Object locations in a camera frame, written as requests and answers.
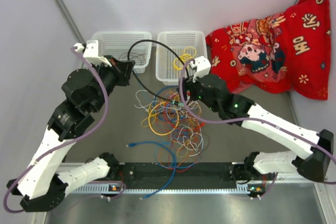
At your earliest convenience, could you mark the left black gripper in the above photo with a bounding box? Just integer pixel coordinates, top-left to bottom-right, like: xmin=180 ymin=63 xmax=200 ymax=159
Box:
xmin=89 ymin=55 xmax=135 ymax=113

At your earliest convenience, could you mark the thin dark brown wire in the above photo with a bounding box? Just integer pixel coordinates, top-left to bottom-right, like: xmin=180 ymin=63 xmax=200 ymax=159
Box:
xmin=118 ymin=52 xmax=148 ymax=67

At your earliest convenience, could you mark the thin yellow wire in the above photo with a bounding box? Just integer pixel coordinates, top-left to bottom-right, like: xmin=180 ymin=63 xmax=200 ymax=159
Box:
xmin=173 ymin=46 xmax=197 ymax=70

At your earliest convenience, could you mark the white thin cable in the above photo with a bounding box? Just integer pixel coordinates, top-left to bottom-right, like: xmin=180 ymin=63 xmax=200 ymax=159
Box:
xmin=134 ymin=90 xmax=211 ymax=163

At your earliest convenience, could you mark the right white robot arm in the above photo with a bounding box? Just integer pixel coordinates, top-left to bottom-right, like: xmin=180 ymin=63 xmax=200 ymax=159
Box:
xmin=178 ymin=74 xmax=335 ymax=183

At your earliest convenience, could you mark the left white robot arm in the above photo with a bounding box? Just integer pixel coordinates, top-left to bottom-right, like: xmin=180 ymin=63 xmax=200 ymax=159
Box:
xmin=7 ymin=57 xmax=135 ymax=212

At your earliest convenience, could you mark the left white plastic basket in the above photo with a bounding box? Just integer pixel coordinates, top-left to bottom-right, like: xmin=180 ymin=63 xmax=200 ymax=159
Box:
xmin=91 ymin=31 xmax=152 ymax=74

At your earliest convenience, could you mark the white plastic basket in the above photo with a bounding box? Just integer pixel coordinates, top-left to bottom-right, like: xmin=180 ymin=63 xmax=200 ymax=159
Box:
xmin=155 ymin=30 xmax=207 ymax=86
xmin=91 ymin=31 xmax=152 ymax=74

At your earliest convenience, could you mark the right white plastic basket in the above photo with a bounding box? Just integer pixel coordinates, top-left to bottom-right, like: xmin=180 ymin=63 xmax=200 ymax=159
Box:
xmin=155 ymin=30 xmax=207 ymax=86

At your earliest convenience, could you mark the red patterned pillow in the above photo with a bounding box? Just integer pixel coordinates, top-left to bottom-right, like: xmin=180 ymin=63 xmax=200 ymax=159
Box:
xmin=206 ymin=0 xmax=331 ymax=100

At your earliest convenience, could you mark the orange thin cable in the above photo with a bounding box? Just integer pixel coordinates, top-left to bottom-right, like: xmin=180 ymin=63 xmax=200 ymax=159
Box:
xmin=157 ymin=92 xmax=205 ymax=174

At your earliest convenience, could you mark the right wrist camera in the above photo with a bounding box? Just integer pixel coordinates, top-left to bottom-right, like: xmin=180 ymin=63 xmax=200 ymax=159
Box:
xmin=190 ymin=56 xmax=212 ymax=83

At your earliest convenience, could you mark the red ethernet cable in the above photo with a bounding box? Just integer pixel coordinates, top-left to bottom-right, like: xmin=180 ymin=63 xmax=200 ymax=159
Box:
xmin=162 ymin=100 xmax=205 ymax=135

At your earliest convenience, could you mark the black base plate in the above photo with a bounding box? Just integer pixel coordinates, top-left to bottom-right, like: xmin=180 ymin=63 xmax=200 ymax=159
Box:
xmin=102 ymin=162 xmax=250 ymax=185

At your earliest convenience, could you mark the white slotted cable duct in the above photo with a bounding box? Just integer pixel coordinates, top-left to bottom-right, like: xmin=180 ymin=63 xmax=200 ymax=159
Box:
xmin=71 ymin=183 xmax=262 ymax=195

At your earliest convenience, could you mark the aluminium frame rail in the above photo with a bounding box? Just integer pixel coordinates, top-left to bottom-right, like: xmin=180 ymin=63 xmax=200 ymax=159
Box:
xmin=275 ymin=173 xmax=314 ymax=184

